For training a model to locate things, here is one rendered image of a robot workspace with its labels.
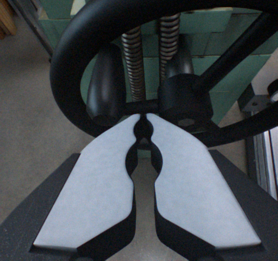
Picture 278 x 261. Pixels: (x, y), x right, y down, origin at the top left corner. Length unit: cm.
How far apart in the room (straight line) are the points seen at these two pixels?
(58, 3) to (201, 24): 22
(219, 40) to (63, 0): 27
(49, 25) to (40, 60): 121
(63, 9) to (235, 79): 39
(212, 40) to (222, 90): 17
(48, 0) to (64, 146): 88
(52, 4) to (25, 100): 109
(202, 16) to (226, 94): 34
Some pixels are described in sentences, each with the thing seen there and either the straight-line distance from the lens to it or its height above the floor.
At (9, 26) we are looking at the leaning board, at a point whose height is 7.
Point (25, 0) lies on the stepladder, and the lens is 132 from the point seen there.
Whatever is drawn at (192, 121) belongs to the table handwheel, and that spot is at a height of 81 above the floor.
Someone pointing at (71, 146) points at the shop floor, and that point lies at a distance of 114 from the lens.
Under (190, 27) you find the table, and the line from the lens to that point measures 26.
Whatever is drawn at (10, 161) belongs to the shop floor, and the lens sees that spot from 126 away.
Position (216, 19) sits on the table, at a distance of 26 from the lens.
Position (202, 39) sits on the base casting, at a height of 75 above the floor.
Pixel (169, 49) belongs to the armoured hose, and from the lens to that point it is 25.
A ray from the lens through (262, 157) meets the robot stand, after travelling 98.
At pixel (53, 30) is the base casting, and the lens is 40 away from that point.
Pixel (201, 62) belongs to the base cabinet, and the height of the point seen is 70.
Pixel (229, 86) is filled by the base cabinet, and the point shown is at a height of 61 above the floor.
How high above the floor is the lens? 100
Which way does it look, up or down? 63 degrees down
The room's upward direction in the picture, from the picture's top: 3 degrees counter-clockwise
